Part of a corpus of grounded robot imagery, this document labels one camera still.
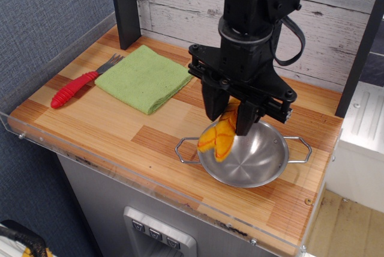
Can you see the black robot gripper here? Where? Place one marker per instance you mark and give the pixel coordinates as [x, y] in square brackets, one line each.
[242, 67]

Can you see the orange plush pepper toy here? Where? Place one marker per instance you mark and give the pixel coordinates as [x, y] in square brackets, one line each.
[221, 136]

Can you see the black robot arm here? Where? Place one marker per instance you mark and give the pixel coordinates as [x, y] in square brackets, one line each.
[250, 16]

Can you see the green folded cloth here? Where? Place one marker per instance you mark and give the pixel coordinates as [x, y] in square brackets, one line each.
[144, 80]

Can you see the white toy sink unit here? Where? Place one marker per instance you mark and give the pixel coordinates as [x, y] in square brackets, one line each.
[356, 168]

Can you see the silver dispenser button panel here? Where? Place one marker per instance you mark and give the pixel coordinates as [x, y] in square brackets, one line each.
[152, 237]

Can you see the grey toy fridge cabinet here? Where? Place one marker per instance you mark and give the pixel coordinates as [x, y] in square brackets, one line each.
[103, 197]

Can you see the yellow object bottom left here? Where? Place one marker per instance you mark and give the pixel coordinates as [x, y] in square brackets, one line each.
[39, 252]

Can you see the metal bowl with handles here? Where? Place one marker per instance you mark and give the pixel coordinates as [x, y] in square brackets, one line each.
[255, 159]

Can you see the black vertical post left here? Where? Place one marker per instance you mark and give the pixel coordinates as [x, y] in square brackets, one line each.
[127, 20]

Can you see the black vertical post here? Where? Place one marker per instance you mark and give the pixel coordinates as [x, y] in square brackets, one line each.
[127, 20]
[360, 59]

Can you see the clear acrylic guard rail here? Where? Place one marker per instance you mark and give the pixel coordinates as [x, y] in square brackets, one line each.
[141, 148]

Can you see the red handled metal fork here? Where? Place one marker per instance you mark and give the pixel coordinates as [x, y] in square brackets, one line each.
[68, 91]

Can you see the black vertical post right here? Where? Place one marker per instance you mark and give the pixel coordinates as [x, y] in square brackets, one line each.
[360, 59]

